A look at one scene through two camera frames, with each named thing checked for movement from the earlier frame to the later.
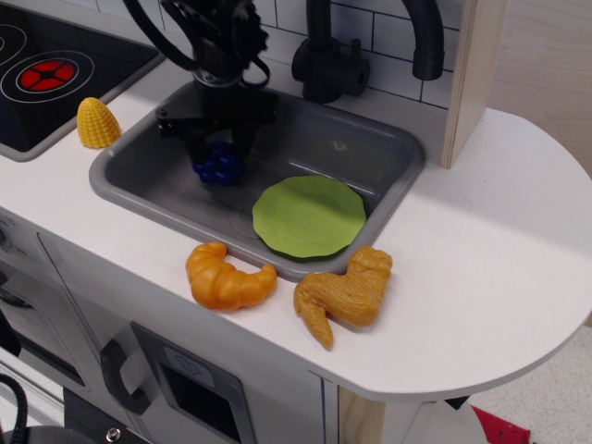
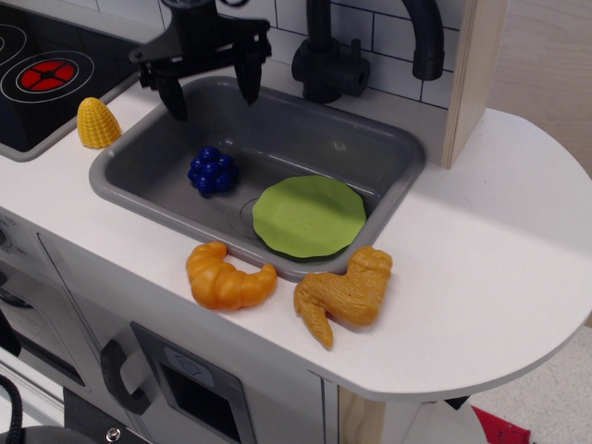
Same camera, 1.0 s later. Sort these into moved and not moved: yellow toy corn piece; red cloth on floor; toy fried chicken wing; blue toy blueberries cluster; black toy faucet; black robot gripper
Moved: blue toy blueberries cluster; black robot gripper
Not moved: toy fried chicken wing; yellow toy corn piece; black toy faucet; red cloth on floor
